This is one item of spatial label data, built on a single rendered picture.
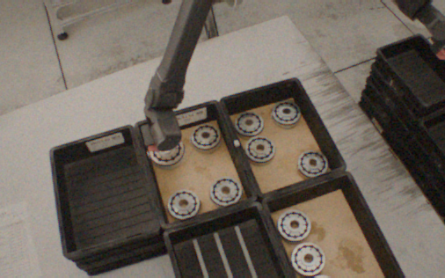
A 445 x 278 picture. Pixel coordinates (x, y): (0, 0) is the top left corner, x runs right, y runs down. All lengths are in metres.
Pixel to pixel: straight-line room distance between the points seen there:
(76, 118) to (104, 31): 1.49
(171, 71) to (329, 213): 0.71
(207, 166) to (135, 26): 1.92
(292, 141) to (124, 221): 0.63
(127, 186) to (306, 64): 0.95
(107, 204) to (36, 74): 1.84
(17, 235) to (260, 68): 1.19
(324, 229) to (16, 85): 2.37
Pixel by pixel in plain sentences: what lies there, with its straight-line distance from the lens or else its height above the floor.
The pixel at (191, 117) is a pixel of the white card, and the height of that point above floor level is 0.89.
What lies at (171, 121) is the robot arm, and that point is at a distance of 1.02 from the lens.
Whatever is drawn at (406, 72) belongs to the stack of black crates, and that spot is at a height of 0.49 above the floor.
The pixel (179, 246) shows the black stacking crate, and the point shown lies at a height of 0.83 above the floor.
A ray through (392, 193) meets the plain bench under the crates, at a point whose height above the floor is 0.70.
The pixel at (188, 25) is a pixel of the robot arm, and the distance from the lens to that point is 0.88.
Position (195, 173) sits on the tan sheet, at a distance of 1.41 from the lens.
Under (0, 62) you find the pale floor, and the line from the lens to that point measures 3.36.
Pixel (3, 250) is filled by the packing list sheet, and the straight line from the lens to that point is 1.66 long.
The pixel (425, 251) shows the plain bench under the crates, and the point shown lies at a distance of 1.57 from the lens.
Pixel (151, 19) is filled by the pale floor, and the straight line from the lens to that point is 3.21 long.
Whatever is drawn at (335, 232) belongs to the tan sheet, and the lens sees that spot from 1.36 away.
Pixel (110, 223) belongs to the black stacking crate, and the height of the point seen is 0.83.
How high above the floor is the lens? 2.08
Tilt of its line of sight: 58 degrees down
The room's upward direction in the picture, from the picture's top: 4 degrees counter-clockwise
